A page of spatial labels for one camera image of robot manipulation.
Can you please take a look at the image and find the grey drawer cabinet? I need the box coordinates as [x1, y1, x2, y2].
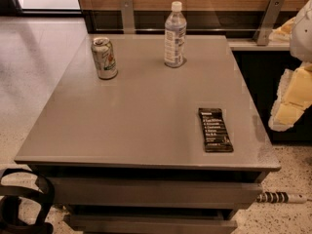
[16, 35, 280, 234]

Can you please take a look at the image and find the black curved base object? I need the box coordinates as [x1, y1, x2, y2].
[0, 168, 56, 234]

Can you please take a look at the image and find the left metal wall bracket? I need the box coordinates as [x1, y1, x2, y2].
[120, 0, 136, 34]

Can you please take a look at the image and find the black snack bar wrapper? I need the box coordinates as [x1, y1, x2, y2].
[198, 108, 233, 152]

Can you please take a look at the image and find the clear plastic water bottle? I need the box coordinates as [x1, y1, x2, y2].
[164, 1, 187, 67]

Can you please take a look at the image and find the striped white power strip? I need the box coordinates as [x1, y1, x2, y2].
[256, 191, 312, 204]

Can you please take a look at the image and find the green white soda can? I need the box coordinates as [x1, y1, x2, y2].
[91, 37, 118, 80]

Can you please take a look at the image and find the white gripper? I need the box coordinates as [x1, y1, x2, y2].
[268, 0, 312, 132]

